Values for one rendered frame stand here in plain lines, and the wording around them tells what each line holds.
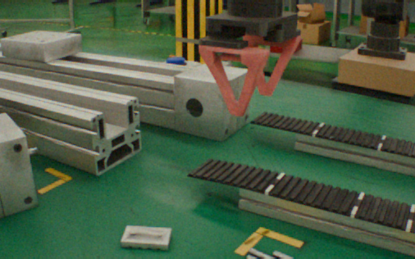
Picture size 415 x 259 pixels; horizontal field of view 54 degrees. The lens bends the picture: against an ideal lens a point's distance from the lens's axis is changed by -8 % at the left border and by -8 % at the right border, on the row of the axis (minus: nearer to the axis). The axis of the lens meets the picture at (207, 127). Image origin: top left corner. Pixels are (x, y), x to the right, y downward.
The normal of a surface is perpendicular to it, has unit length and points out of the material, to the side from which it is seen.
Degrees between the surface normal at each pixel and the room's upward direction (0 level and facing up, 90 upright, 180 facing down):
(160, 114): 90
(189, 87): 90
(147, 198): 0
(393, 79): 90
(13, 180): 90
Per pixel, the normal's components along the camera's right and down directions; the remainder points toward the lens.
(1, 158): 0.62, 0.29
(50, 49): 0.86, 0.19
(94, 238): 0.00, -0.93
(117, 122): -0.51, 0.33
